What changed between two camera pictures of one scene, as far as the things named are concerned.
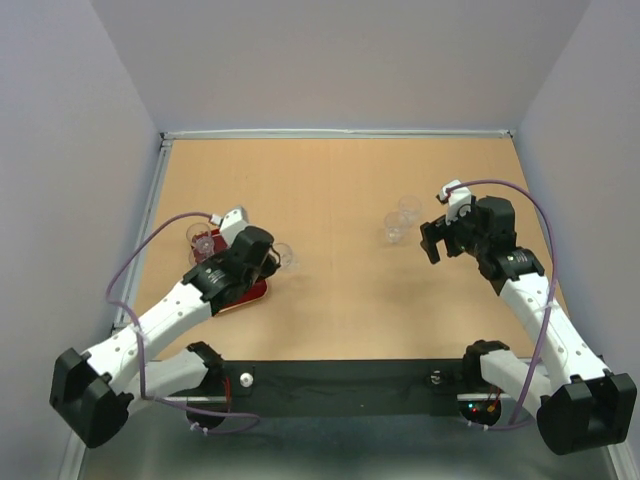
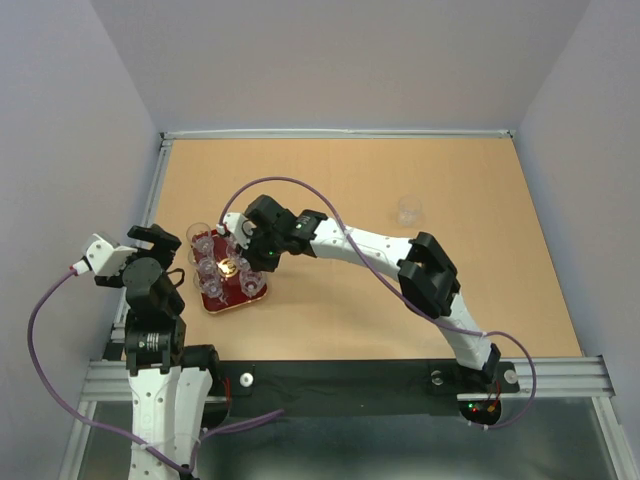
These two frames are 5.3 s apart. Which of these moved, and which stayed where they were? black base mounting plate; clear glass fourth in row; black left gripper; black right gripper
Moved: black right gripper; black left gripper
Stayed: clear glass fourth in row; black base mounting plate
